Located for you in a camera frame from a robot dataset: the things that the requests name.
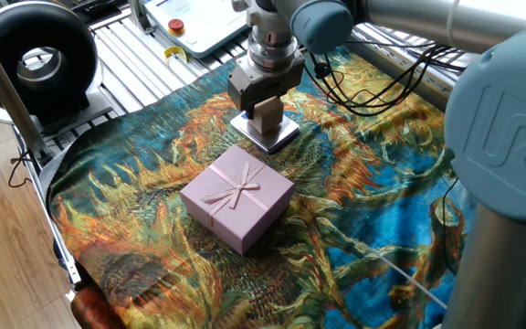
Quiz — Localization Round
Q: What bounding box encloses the thin black cable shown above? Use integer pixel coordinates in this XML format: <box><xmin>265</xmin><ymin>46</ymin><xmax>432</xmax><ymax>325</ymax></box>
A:
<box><xmin>439</xmin><ymin>176</ymin><xmax>461</xmax><ymax>275</ymax></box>

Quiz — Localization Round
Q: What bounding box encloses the thin white cable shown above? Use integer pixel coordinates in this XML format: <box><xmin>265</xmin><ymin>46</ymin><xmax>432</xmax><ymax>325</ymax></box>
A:
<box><xmin>371</xmin><ymin>249</ymin><xmax>450</xmax><ymax>311</ymax></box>

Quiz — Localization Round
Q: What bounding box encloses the silver digital scale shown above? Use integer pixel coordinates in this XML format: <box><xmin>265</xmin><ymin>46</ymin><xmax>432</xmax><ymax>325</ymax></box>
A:
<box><xmin>229</xmin><ymin>111</ymin><xmax>301</xmax><ymax>155</ymax></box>

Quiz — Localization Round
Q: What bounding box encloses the pink gift box with ribbon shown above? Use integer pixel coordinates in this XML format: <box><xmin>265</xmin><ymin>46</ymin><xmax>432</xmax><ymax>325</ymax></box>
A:
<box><xmin>179</xmin><ymin>143</ymin><xmax>297</xmax><ymax>257</ymax></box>

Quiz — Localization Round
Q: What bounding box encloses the yellow tape piece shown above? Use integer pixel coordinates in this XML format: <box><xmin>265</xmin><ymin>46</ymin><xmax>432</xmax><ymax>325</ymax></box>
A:
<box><xmin>163</xmin><ymin>45</ymin><xmax>190</xmax><ymax>66</ymax></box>

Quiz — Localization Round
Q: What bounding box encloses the sunflower painting cloth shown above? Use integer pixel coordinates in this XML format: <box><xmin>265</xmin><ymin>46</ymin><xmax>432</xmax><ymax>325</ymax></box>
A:
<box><xmin>46</xmin><ymin>43</ymin><xmax>479</xmax><ymax>329</ymax></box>

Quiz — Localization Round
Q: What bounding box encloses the white teach pendant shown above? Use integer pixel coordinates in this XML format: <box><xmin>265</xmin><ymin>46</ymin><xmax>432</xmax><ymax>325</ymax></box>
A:
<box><xmin>143</xmin><ymin>0</ymin><xmax>251</xmax><ymax>59</ymax></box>

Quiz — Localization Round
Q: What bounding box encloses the light wooden block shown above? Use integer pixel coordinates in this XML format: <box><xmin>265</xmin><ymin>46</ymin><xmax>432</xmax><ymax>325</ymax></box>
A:
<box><xmin>249</xmin><ymin>95</ymin><xmax>285</xmax><ymax>135</ymax></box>

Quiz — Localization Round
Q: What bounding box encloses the grey Schunk gripper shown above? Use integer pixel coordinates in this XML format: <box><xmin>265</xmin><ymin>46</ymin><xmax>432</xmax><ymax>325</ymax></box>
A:
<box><xmin>226</xmin><ymin>48</ymin><xmax>307</xmax><ymax>122</ymax></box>

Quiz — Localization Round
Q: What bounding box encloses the black floor cable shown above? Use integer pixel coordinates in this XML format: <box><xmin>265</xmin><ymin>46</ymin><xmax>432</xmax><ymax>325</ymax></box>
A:
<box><xmin>6</xmin><ymin>153</ymin><xmax>35</xmax><ymax>189</ymax></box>

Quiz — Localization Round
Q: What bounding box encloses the metal bracket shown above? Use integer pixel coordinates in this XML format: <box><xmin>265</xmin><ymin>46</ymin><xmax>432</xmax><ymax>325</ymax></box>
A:
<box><xmin>128</xmin><ymin>0</ymin><xmax>155</xmax><ymax>36</ymax></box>

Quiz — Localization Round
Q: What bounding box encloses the black cable with green plug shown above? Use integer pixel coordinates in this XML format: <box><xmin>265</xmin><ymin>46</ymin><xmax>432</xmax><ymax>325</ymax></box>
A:
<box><xmin>302</xmin><ymin>38</ymin><xmax>468</xmax><ymax>118</ymax></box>

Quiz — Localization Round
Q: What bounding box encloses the aluminium rail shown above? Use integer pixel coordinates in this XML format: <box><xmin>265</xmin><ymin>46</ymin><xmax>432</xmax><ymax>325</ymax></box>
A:
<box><xmin>344</xmin><ymin>27</ymin><xmax>458</xmax><ymax>113</ymax></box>

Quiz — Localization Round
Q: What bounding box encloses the silver force torque sensor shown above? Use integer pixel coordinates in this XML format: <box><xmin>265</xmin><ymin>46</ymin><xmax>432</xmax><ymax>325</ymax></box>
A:
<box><xmin>246</xmin><ymin>22</ymin><xmax>301</xmax><ymax>73</ymax></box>

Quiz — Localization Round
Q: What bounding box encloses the slanted aluminium post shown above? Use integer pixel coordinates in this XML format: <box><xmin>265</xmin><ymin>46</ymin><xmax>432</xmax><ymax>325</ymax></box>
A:
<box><xmin>0</xmin><ymin>13</ymin><xmax>53</xmax><ymax>162</ymax></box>

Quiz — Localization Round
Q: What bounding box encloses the black keyboard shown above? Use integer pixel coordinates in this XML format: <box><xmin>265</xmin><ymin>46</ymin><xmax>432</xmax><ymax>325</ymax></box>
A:
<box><xmin>59</xmin><ymin>0</ymin><xmax>130</xmax><ymax>22</ymax></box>

